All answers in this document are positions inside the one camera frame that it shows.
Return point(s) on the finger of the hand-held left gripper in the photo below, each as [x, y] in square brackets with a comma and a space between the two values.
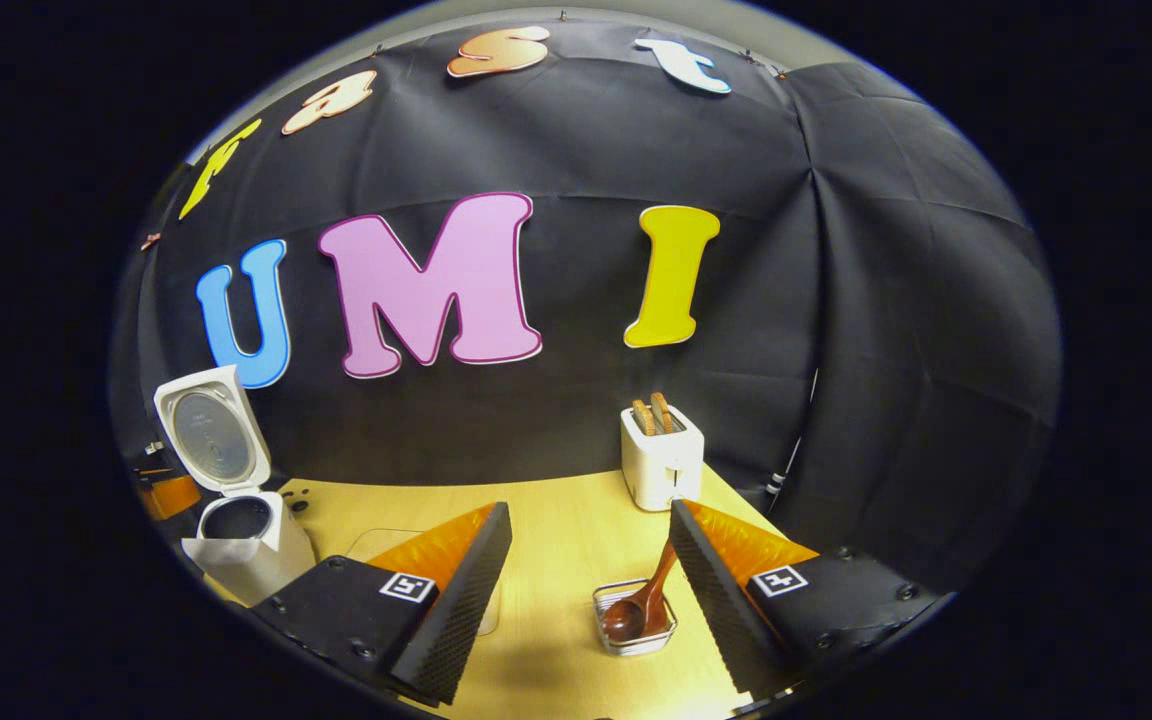
[174, 497]
[151, 460]

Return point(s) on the white rice cooker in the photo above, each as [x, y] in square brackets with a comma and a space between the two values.
[236, 560]

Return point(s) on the brown wooden spoon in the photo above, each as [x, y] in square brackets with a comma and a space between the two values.
[624, 615]

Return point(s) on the white toaster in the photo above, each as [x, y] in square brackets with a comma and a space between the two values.
[661, 465]

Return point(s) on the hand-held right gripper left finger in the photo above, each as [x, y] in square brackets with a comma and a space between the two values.
[456, 600]

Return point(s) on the black backdrop cloth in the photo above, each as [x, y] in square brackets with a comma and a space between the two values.
[586, 420]

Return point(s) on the clear plastic container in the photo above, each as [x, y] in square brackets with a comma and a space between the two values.
[376, 545]

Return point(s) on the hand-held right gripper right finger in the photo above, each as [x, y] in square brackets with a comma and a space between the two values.
[716, 600]

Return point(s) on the brown toast slice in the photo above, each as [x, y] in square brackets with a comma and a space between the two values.
[662, 410]
[643, 417]

